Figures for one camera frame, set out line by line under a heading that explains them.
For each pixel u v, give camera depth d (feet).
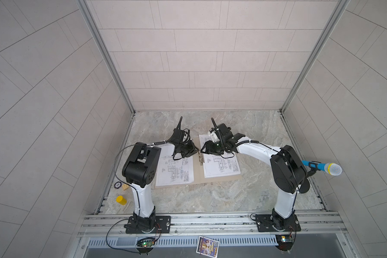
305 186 2.71
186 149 2.78
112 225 2.32
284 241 2.23
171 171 2.84
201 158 3.04
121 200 2.41
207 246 2.14
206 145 2.64
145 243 2.12
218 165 2.94
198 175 2.79
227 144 2.22
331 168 2.07
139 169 1.63
